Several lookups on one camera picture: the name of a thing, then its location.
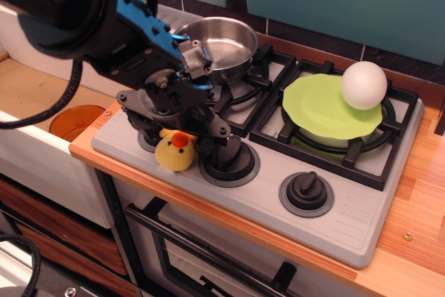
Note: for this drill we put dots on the grey toy stove top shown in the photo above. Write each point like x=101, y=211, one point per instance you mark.
x=348, y=232

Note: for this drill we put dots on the white egg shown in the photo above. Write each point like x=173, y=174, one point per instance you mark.
x=363, y=85

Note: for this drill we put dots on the wooden drawer front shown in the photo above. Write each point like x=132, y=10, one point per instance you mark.
x=67, y=239

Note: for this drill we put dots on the black right burner grate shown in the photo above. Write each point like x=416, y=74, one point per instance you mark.
x=368, y=160

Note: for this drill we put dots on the white toy sink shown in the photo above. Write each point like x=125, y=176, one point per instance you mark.
x=30, y=83

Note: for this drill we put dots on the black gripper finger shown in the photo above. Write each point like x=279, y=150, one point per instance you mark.
x=149, y=129
x=225, y=155

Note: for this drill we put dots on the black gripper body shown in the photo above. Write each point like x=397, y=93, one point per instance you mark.
x=173, y=100

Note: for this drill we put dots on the black left stove knob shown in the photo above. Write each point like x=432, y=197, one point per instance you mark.
x=147, y=144

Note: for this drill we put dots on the stainless steel saucepan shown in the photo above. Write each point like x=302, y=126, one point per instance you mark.
x=229, y=43

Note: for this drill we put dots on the black burner grate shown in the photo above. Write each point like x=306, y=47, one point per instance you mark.
x=241, y=102
x=368, y=160

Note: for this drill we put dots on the oven door with handle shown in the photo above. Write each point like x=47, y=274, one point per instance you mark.
x=203, y=259

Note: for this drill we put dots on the teal wall cabinet right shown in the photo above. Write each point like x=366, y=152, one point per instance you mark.
x=413, y=28

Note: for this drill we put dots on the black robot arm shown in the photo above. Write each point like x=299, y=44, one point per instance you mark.
x=123, y=40

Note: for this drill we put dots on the black stove knob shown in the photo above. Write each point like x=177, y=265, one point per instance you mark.
x=147, y=144
x=243, y=172
x=306, y=195

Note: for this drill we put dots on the green plate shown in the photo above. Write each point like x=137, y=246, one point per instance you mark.
x=315, y=103

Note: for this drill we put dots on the black left burner grate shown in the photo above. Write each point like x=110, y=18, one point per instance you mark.
x=241, y=102

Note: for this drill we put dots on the black right stove knob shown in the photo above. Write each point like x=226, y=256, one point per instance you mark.
x=306, y=195

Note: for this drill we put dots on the yellow stuffed duck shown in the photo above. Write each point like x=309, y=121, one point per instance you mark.
x=176, y=150

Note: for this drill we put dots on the black middle stove knob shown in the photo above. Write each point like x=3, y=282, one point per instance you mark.
x=243, y=172

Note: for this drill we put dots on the orange plastic cup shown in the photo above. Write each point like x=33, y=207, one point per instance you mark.
x=72, y=122

